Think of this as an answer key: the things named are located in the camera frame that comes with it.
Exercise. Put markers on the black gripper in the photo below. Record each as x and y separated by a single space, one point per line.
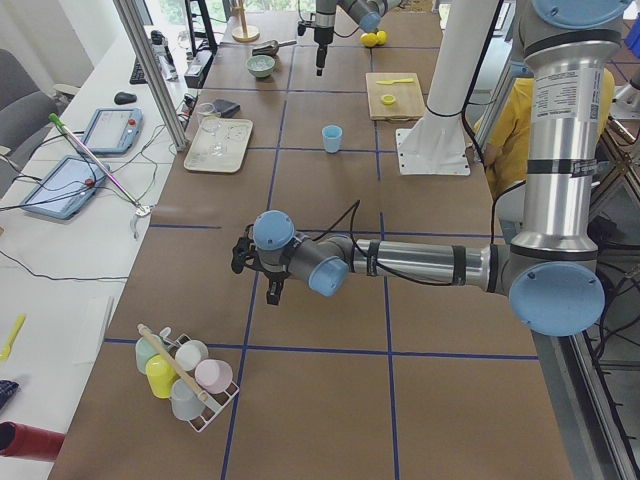
274 280
322 36

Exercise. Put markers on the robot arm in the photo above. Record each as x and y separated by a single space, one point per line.
366 14
547 271

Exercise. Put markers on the whole yellow lemon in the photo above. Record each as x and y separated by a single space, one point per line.
369 40

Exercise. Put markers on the light blue plastic cup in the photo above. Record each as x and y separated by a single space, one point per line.
332 138

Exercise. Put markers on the white plastic cup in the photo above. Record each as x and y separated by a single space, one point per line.
190 354

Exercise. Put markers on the pink plastic cup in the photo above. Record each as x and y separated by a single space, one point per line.
214 375

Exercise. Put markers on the green plastic cup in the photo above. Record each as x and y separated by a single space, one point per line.
144 351

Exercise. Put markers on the yellow plastic cup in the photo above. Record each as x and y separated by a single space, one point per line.
160 376

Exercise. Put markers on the grey blue plastic cup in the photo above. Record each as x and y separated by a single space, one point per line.
184 403

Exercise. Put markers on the metal ice scoop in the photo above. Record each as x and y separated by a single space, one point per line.
272 47

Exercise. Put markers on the green bowl of ice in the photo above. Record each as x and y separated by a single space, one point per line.
260 66

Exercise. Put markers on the wooden mug tree stand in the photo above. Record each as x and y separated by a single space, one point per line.
244 33

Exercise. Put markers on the bamboo cutting board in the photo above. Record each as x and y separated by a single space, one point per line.
409 104

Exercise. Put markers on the grey folded cloth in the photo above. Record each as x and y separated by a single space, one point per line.
225 108

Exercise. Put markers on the black electronics box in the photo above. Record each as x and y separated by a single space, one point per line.
198 69

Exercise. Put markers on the cream bear tray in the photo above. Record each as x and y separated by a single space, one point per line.
234 134

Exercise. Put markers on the clear wine glass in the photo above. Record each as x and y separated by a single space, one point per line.
210 117

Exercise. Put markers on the black keyboard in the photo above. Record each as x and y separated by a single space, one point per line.
137 75

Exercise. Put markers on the blue teach pendant far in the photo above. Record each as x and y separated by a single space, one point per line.
113 131

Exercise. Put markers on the blue teach pendant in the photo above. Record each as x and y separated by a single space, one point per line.
113 131
65 189

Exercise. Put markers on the black computer mouse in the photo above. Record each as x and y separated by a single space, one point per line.
124 98

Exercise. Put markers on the blue teach pendant near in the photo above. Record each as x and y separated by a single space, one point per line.
65 189

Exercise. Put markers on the telescopic metal pole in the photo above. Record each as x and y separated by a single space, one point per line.
140 209

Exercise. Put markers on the yellow plastic knife on desk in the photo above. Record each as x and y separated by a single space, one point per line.
14 332

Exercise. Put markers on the grey office chair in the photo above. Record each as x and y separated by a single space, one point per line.
25 110

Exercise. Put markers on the red cylinder object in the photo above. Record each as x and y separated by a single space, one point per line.
29 442

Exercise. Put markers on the wooden rack handle rod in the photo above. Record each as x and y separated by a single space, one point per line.
145 332

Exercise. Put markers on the white wire cup rack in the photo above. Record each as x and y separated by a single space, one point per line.
215 403

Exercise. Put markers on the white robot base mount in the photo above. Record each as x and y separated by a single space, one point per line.
435 145

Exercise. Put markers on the aluminium frame post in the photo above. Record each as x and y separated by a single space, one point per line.
134 28

